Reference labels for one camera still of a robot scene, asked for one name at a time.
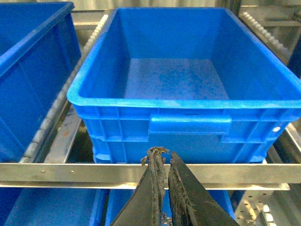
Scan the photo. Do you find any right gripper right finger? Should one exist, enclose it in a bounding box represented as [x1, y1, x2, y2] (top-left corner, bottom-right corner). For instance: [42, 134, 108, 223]
[168, 152, 238, 226]

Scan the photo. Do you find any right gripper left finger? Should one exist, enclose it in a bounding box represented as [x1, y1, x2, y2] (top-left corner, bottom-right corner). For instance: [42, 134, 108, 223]
[111, 146, 168, 226]

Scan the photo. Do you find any low blue crate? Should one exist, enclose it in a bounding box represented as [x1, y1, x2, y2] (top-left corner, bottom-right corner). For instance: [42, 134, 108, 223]
[67, 8, 301, 163]

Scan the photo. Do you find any lower shelf blue bin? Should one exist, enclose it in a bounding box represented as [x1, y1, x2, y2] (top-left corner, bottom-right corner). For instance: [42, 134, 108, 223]
[0, 188, 236, 226]

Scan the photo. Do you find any white roller track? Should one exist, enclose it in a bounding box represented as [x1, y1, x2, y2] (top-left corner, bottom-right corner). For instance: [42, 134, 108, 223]
[19, 14, 108, 163]

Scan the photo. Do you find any empty blue target bin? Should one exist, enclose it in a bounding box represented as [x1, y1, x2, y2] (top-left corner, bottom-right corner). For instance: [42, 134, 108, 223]
[0, 2, 81, 162]

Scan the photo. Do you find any metal front rack rail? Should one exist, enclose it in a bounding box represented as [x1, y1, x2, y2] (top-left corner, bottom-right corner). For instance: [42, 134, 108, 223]
[0, 163, 301, 190]

